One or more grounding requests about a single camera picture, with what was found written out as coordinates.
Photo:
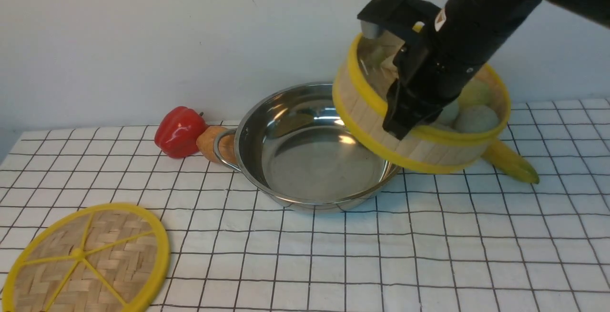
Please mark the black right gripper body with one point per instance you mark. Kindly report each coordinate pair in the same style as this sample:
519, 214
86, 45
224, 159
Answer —
427, 82

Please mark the green round bun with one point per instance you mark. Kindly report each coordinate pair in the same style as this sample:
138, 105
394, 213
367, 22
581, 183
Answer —
448, 114

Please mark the stainless steel pot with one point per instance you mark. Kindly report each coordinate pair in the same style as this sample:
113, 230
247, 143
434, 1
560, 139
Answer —
294, 147

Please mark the yellow woven bamboo steamer lid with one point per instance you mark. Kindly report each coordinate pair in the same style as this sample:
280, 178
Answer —
105, 258

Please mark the red bell pepper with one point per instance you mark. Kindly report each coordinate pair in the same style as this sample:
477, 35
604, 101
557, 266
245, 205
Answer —
178, 131

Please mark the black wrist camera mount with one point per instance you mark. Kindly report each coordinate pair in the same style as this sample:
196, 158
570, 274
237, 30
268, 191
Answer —
397, 17

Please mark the white grid tablecloth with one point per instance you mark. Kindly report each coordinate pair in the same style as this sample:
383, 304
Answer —
475, 241

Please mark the white round bun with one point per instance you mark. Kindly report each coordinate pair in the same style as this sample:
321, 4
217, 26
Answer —
476, 119

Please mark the bamboo steamer basket yellow rim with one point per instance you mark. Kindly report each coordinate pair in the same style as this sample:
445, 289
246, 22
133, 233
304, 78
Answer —
359, 96

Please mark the yellow banana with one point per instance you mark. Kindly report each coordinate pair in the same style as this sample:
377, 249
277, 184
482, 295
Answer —
509, 162

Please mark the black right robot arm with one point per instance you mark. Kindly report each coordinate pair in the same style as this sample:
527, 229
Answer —
450, 48

